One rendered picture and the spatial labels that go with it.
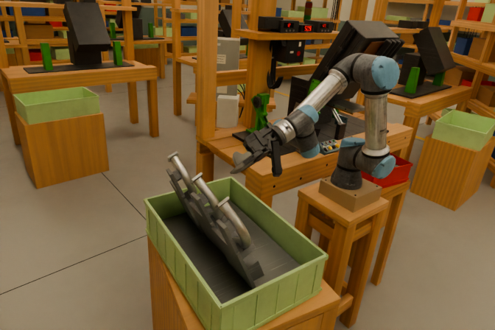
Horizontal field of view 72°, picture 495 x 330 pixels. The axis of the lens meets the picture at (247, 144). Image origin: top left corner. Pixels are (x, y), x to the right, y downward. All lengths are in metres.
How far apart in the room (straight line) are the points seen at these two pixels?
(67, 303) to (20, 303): 0.27
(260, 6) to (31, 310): 2.24
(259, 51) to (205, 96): 0.47
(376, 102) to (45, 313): 2.10
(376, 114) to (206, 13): 1.10
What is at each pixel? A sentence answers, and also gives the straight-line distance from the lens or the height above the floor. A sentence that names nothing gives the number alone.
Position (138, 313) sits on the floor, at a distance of 2.31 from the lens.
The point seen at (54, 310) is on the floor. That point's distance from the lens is 2.45.
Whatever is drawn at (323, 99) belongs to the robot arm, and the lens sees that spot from 1.39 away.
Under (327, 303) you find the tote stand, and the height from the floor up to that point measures 0.79.
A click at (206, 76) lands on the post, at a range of 2.09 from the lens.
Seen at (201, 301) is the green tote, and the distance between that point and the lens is 1.14.
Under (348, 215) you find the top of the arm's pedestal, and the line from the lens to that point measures 1.65.
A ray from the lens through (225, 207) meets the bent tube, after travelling 0.99.
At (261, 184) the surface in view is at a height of 0.85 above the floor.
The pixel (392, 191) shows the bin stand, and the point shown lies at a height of 0.79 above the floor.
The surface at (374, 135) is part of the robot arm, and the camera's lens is 1.50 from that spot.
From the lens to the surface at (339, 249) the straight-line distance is 1.72.
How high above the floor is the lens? 1.72
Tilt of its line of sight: 23 degrees down
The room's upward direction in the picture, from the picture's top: 4 degrees clockwise
